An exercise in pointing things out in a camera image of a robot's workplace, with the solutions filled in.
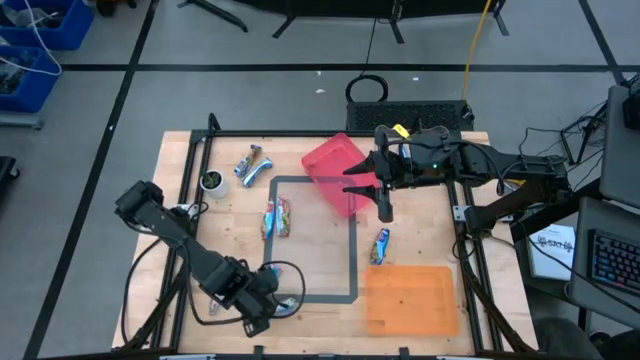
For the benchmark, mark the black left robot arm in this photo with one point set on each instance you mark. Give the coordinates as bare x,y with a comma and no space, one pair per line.
170,230

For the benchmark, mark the black folding partition screen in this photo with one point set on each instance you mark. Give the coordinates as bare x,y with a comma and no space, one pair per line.
350,6

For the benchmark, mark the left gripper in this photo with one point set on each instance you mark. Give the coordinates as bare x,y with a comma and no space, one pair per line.
260,305

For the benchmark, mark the white potted plant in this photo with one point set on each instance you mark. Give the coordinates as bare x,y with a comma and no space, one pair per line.
220,189

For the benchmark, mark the black desk device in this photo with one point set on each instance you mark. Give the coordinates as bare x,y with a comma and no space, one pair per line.
632,112

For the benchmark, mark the black keyboard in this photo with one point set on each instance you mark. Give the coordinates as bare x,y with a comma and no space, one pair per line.
617,262

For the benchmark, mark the black chair base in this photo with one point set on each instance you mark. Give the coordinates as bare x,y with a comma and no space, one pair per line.
6,172

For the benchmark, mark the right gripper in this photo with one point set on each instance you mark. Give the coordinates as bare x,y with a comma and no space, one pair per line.
410,172

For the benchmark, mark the orange plastic bin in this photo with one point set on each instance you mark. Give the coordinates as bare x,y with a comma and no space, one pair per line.
410,300

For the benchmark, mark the blue white granola bar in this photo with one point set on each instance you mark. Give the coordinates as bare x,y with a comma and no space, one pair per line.
257,172

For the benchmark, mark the grey desk with keyboard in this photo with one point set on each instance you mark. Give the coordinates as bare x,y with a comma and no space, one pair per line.
582,260

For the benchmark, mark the pink plastic bin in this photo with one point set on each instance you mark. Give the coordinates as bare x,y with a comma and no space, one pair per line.
327,165

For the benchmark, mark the white printed paper sheet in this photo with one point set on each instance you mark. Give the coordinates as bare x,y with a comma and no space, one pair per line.
550,260

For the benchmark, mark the grey desk panel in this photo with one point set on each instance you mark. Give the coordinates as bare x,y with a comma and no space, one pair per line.
620,165

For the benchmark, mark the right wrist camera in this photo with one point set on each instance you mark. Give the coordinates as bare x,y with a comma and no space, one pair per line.
407,150

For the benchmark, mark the black aluminium rig frame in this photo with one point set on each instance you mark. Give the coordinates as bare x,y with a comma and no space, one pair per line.
280,133

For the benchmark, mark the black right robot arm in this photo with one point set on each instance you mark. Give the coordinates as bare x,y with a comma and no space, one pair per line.
525,167

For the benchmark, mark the yellow tape tag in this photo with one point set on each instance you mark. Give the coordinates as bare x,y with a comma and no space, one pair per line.
400,130

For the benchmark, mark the black perforated metal box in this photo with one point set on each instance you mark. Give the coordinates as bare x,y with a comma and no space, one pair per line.
380,115

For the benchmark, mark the brown blue granola bar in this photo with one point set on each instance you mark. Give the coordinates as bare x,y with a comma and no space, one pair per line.
247,161

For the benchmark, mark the dark grey bordered mat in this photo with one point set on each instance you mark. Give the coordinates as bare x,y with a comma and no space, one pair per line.
320,299

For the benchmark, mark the blue granola bar yellow end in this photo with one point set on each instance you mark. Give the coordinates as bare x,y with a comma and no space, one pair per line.
289,304

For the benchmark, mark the red green granola bar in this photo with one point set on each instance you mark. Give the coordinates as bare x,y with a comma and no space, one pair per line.
283,216

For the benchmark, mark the dark grey office chair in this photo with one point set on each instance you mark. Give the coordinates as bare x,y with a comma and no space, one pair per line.
565,342

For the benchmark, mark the silver metal corner bracket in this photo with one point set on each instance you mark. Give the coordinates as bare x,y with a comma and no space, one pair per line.
460,212

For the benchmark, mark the blue plastic storage bin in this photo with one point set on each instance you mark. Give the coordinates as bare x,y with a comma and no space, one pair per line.
70,30
35,90

